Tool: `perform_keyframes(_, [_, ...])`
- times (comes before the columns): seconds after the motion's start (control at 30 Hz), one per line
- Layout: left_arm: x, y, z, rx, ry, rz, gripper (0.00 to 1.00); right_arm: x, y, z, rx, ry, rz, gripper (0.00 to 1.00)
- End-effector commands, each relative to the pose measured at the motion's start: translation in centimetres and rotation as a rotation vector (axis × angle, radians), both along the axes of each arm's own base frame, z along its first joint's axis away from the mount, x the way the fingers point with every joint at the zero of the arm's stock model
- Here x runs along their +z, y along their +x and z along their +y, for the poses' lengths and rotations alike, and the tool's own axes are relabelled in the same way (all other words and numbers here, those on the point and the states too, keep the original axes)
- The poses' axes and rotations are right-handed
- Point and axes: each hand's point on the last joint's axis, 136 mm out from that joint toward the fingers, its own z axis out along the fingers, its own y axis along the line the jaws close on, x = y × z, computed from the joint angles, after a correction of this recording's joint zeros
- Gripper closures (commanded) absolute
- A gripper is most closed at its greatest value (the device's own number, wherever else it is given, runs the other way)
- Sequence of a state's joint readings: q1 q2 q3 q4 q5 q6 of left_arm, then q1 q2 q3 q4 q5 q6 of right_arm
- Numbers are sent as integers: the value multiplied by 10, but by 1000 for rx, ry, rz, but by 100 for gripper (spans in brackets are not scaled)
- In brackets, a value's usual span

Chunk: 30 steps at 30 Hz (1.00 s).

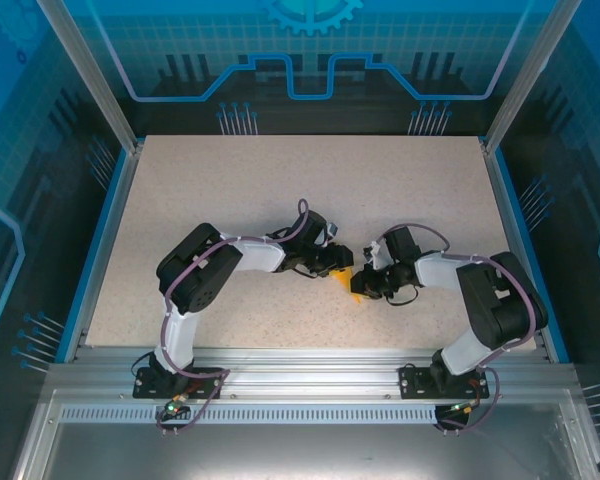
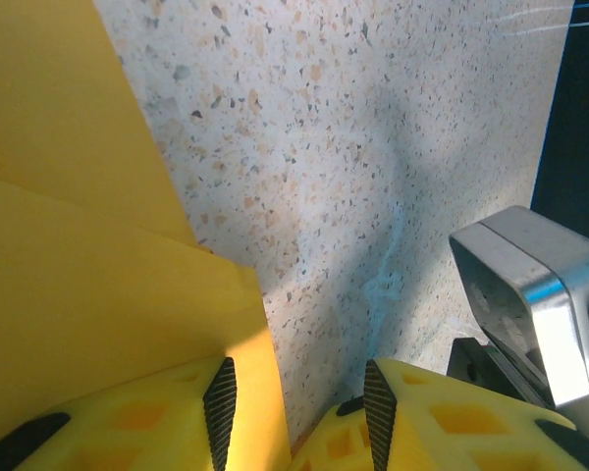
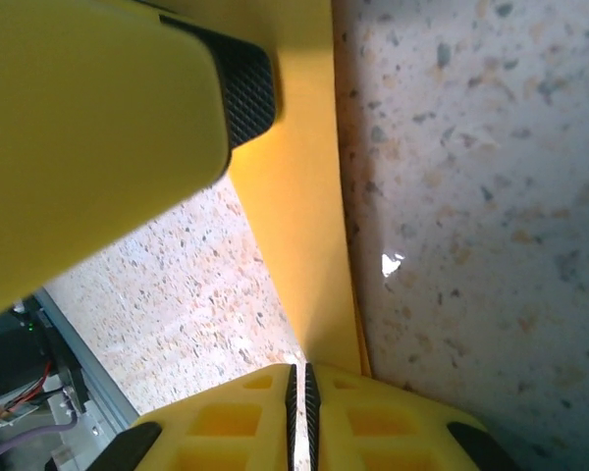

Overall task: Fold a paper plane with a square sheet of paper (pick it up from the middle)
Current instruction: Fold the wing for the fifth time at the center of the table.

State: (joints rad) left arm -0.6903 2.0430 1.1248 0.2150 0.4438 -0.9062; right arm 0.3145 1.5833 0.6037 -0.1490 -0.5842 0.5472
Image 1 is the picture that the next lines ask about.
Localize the grey metal sheet panel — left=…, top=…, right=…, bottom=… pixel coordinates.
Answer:
left=9, top=389, right=600, bottom=480

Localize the small circuit board green light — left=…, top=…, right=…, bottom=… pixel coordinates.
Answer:
left=160, top=397, right=189, bottom=420
left=444, top=397, right=484, bottom=417

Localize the thin black right gripper cable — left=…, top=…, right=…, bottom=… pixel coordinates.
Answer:
left=383, top=285, right=420, bottom=308

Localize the long aluminium base rail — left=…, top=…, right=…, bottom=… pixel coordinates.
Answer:
left=47, top=346, right=579, bottom=404

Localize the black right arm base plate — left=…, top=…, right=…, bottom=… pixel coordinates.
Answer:
left=398, top=364, right=487, bottom=401

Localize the aluminium side rail blue strip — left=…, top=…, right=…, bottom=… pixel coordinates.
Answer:
left=54, top=142, right=146, bottom=364
left=479, top=139, right=572, bottom=365

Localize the slotted white cable duct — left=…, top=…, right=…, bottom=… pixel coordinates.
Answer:
left=58, top=405, right=462, bottom=426

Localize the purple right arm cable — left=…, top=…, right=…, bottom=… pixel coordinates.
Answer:
left=382, top=223, right=540, bottom=434

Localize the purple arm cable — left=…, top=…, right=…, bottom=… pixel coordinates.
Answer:
left=382, top=223, right=540, bottom=434
left=154, top=198, right=311, bottom=437

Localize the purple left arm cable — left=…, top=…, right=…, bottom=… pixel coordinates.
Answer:
left=154, top=198, right=311, bottom=437

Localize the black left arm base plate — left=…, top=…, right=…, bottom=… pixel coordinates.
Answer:
left=132, top=367, right=225, bottom=401

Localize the aluminium frame post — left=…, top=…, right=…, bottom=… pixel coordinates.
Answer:
left=35, top=0, right=144, bottom=154
left=481, top=0, right=585, bottom=154

